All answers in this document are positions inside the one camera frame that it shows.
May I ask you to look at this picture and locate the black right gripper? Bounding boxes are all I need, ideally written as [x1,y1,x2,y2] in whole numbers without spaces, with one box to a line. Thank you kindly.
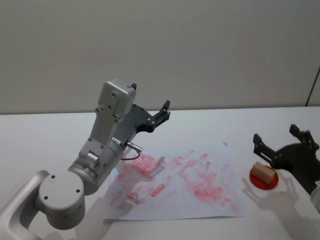
[252,123,320,195]

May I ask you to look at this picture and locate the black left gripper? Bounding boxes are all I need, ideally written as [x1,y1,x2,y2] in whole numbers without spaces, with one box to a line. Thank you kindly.
[115,83,172,146]

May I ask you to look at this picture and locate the tan wooden stamp block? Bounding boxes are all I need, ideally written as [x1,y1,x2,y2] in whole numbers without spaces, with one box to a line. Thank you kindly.
[250,161,276,185]

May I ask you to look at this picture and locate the round red ink pad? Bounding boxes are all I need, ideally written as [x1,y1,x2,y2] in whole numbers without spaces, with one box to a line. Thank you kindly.
[249,164,280,191]

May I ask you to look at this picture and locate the white paper with red marks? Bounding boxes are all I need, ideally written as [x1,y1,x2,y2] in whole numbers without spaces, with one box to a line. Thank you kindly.
[103,141,248,221]

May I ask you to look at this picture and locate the thin dark cable silver plug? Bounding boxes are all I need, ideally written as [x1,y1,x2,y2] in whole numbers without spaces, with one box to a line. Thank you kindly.
[121,141,144,161]

